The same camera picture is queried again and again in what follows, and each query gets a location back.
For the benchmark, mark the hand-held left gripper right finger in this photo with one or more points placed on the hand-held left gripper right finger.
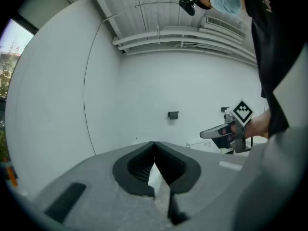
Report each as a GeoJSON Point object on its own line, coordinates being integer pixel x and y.
{"type": "Point", "coordinates": [185, 174]}

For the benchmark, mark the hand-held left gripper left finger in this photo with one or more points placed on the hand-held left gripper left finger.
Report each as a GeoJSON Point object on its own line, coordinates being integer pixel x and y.
{"type": "Point", "coordinates": [122, 174]}

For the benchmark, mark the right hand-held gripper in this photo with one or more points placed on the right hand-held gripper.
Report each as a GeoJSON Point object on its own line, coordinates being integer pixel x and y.
{"type": "Point", "coordinates": [241, 112]}

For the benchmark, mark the person's right forearm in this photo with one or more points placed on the person's right forearm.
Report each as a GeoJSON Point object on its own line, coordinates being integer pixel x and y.
{"type": "Point", "coordinates": [260, 125]}

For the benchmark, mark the white toilet bowl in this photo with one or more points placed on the white toilet bowl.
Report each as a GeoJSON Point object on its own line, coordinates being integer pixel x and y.
{"type": "Point", "coordinates": [155, 179]}

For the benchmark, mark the white ceiling pipe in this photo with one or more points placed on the white ceiling pipe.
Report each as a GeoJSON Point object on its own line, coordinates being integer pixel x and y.
{"type": "Point", "coordinates": [168, 35]}
{"type": "Point", "coordinates": [168, 44]}

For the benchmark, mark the person's black T-shirt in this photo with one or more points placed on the person's black T-shirt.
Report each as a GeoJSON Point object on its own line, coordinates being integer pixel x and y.
{"type": "Point", "coordinates": [272, 44]}

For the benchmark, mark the white air conditioner unit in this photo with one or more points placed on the white air conditioner unit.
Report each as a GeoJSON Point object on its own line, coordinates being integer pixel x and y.
{"type": "Point", "coordinates": [223, 26]}

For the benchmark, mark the window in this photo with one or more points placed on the window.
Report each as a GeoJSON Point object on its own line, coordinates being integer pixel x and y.
{"type": "Point", "coordinates": [12, 64]}

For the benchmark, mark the black wall paper holder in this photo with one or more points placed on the black wall paper holder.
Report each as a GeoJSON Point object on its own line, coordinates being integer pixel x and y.
{"type": "Point", "coordinates": [225, 109]}
{"type": "Point", "coordinates": [173, 115]}

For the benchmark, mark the black head camera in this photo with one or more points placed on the black head camera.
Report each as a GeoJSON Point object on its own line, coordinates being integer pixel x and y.
{"type": "Point", "coordinates": [187, 5]}

